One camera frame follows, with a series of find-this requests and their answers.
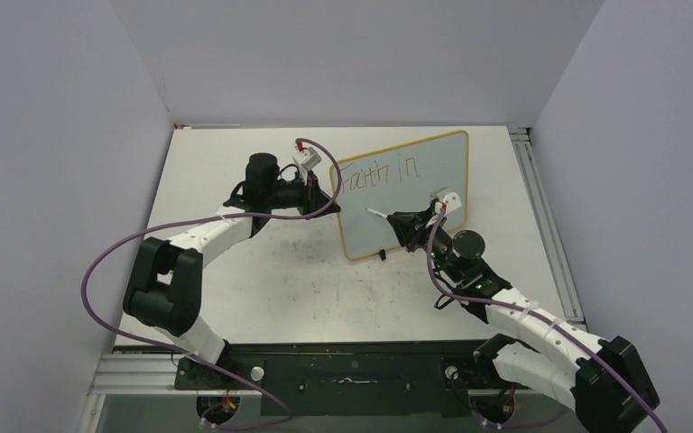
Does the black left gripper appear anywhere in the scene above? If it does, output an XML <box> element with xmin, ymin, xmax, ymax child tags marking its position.
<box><xmin>265</xmin><ymin>170</ymin><xmax>340</xmax><ymax>221</ymax></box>

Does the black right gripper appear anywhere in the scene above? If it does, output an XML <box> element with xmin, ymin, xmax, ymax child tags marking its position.
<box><xmin>389</xmin><ymin>206</ymin><xmax>464</xmax><ymax>283</ymax></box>

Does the white whiteboard marker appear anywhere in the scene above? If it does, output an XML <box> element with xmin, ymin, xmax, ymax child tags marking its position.
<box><xmin>365</xmin><ymin>208</ymin><xmax>388</xmax><ymax>220</ymax></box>

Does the yellow framed whiteboard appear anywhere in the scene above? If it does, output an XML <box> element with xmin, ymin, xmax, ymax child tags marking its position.
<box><xmin>329</xmin><ymin>130</ymin><xmax>470</xmax><ymax>261</ymax></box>

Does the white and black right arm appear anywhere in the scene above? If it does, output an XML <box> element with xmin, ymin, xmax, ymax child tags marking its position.
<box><xmin>385</xmin><ymin>202</ymin><xmax>666</xmax><ymax>432</ymax></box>

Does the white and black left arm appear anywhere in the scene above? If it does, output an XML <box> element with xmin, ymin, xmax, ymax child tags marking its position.
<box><xmin>123</xmin><ymin>147</ymin><xmax>340</xmax><ymax>389</ymax></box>

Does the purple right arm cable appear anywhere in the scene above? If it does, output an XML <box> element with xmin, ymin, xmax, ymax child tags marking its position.
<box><xmin>425</xmin><ymin>208</ymin><xmax>670</xmax><ymax>433</ymax></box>

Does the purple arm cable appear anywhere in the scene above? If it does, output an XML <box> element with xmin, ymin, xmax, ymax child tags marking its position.
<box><xmin>80</xmin><ymin>138</ymin><xmax>343</xmax><ymax>433</ymax></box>
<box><xmin>425</xmin><ymin>208</ymin><xmax>670</xmax><ymax>433</ymax></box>

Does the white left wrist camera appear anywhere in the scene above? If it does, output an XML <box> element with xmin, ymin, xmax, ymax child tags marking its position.
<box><xmin>292</xmin><ymin>141</ymin><xmax>322</xmax><ymax>177</ymax></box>

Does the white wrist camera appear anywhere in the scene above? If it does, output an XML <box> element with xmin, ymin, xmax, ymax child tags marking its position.
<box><xmin>430</xmin><ymin>188</ymin><xmax>462</xmax><ymax>215</ymax></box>
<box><xmin>292</xmin><ymin>141</ymin><xmax>322</xmax><ymax>177</ymax></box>

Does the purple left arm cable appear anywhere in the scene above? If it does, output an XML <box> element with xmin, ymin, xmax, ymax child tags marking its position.
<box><xmin>80</xmin><ymin>138</ymin><xmax>343</xmax><ymax>433</ymax></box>

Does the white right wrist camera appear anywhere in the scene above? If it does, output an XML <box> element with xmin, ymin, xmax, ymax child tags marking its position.
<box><xmin>430</xmin><ymin>188</ymin><xmax>462</xmax><ymax>215</ymax></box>

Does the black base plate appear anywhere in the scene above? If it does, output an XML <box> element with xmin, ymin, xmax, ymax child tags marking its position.
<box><xmin>92</xmin><ymin>340</ymin><xmax>533</xmax><ymax>424</ymax></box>

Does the aluminium right side rail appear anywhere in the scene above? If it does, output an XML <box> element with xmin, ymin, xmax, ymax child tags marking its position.
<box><xmin>508</xmin><ymin>127</ymin><xmax>587</xmax><ymax>330</ymax></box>

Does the aluminium rail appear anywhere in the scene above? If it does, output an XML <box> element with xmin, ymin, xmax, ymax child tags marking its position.
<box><xmin>508</xmin><ymin>127</ymin><xmax>587</xmax><ymax>330</ymax></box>
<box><xmin>86</xmin><ymin>352</ymin><xmax>627</xmax><ymax>399</ymax></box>

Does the aluminium front rail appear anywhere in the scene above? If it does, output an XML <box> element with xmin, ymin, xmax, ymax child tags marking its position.
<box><xmin>86</xmin><ymin>352</ymin><xmax>627</xmax><ymax>399</ymax></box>

